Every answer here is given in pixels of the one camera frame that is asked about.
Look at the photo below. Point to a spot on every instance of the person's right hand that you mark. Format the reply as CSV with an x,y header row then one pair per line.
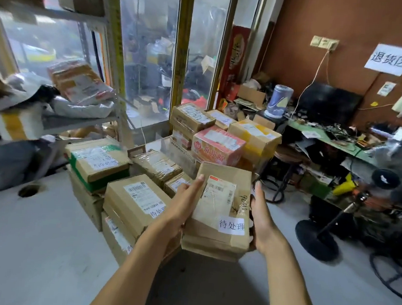
x,y
264,230

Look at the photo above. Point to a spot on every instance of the person's left hand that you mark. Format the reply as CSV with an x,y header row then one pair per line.
x,y
178,212

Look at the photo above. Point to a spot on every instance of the narrow box with label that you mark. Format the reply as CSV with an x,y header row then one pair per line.
x,y
221,119
177,185

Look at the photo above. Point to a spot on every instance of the small brown box with label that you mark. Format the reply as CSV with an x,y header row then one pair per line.
x,y
214,236

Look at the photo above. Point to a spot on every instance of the brown parcel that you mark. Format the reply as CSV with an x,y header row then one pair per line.
x,y
154,166

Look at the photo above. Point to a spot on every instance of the clear acrylic divider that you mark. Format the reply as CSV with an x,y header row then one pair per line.
x,y
136,152
183,156

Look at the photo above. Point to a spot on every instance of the pink printed parcel box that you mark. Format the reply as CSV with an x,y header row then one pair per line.
x,y
215,152

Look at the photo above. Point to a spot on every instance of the clear-taped small box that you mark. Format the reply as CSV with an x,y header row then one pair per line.
x,y
190,116

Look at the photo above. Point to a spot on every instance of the green-taped cardboard box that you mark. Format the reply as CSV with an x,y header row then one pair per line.
x,y
95,159

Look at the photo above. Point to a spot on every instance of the person's left forearm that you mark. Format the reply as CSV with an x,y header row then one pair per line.
x,y
130,274

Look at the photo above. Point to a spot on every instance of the person's right forearm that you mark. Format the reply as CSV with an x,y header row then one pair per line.
x,y
291,288

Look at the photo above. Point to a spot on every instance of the black standing fan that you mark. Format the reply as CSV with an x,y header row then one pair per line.
x,y
316,241

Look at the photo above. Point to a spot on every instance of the round brown stool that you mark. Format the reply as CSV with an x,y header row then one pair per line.
x,y
288,155

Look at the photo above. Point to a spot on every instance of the yellow plastic bottle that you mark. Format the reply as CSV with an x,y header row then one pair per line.
x,y
344,186

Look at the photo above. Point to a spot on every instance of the small water dispenser cabinet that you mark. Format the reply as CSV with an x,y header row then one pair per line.
x,y
265,123

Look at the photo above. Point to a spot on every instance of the cluttered green desk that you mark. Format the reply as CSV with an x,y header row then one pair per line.
x,y
328,137

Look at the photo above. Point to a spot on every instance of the red cloth heap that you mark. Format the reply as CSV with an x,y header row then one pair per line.
x,y
193,96

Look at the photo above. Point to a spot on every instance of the open cardboard box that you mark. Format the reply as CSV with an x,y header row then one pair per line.
x,y
251,96

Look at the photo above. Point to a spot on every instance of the white woven sack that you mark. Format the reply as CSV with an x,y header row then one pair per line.
x,y
82,110

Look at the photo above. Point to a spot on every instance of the black monitor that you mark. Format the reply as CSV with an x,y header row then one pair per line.
x,y
331,104

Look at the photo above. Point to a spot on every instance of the tall red box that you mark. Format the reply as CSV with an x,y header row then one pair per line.
x,y
235,59

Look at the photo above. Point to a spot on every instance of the orange white wrapped bundle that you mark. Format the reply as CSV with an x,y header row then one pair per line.
x,y
77,82

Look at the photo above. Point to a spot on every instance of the black plastic bag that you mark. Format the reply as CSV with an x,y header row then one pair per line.
x,y
48,95

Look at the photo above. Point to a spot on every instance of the dark grey plastic mailer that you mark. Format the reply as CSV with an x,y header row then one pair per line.
x,y
6,168

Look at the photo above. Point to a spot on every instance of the white foam box yellow tape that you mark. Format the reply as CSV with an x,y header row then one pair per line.
x,y
14,125

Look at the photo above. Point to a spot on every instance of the grey metal shelf rack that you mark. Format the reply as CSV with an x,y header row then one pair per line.
x,y
58,14

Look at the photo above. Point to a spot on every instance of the glass storefront with taped frame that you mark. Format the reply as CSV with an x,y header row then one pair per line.
x,y
182,50

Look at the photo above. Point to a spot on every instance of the beige wall socket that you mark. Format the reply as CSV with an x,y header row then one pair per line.
x,y
324,43

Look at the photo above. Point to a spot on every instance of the white paper wall notice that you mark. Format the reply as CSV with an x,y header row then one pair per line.
x,y
391,60

